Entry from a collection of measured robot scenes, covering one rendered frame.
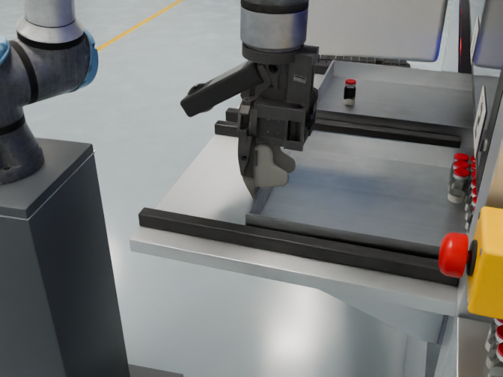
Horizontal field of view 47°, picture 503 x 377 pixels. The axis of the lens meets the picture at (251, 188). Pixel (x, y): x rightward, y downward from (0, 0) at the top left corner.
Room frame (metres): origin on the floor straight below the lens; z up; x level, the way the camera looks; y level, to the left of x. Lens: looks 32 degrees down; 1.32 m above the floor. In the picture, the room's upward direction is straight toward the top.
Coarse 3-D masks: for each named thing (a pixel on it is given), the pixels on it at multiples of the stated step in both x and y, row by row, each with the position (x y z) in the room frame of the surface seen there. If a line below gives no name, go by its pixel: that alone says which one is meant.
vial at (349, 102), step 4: (348, 84) 1.01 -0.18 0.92; (344, 88) 1.02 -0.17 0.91; (348, 88) 1.01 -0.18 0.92; (352, 88) 1.01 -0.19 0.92; (344, 92) 1.01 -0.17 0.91; (348, 92) 1.01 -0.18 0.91; (352, 92) 1.01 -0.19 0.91; (344, 96) 1.01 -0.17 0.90; (348, 96) 1.01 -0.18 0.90; (352, 96) 1.01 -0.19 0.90; (344, 100) 1.01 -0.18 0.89; (348, 100) 1.01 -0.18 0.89; (352, 100) 1.01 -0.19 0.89; (344, 104) 1.01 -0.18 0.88; (348, 104) 1.01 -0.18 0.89; (352, 104) 1.01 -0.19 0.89
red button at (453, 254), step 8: (448, 240) 0.41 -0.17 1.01; (456, 240) 0.41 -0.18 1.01; (464, 240) 0.41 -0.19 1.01; (440, 248) 0.42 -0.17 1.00; (448, 248) 0.40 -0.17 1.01; (456, 248) 0.40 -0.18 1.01; (464, 248) 0.40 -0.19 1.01; (440, 256) 0.41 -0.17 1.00; (448, 256) 0.40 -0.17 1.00; (456, 256) 0.40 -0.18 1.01; (464, 256) 0.40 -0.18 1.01; (440, 264) 0.40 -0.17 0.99; (448, 264) 0.40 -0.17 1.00; (456, 264) 0.39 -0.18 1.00; (464, 264) 0.39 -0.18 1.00; (448, 272) 0.40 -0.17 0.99; (456, 272) 0.39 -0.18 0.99
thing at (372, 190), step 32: (320, 160) 0.80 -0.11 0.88; (352, 160) 0.80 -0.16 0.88; (384, 160) 0.80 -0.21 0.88; (416, 160) 0.79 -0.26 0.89; (448, 160) 0.77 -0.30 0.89; (288, 192) 0.70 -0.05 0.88; (320, 192) 0.70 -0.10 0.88; (352, 192) 0.70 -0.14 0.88; (384, 192) 0.70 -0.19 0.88; (416, 192) 0.70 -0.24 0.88; (256, 224) 0.59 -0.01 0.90; (288, 224) 0.58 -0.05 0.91; (320, 224) 0.57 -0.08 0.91; (352, 224) 0.62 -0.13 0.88; (384, 224) 0.62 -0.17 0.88; (416, 224) 0.62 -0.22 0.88; (448, 224) 0.62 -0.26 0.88
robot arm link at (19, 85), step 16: (0, 48) 0.93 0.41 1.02; (16, 48) 0.97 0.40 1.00; (0, 64) 0.92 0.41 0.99; (16, 64) 0.95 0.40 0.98; (0, 80) 0.91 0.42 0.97; (16, 80) 0.93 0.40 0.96; (32, 80) 0.95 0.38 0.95; (0, 96) 0.91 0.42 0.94; (16, 96) 0.93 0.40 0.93; (32, 96) 0.96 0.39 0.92; (0, 112) 0.90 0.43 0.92; (16, 112) 0.93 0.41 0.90
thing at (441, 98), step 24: (336, 72) 1.16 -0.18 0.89; (360, 72) 1.15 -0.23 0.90; (384, 72) 1.14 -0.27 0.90; (408, 72) 1.12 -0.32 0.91; (432, 72) 1.11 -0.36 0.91; (336, 96) 1.05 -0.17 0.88; (360, 96) 1.05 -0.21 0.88; (384, 96) 1.05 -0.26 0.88; (408, 96) 1.05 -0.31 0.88; (432, 96) 1.05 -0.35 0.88; (456, 96) 1.05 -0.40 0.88; (336, 120) 0.91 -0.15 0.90; (360, 120) 0.89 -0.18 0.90; (384, 120) 0.88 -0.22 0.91; (408, 120) 0.87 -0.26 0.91; (432, 120) 0.94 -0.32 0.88; (456, 120) 0.94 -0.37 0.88
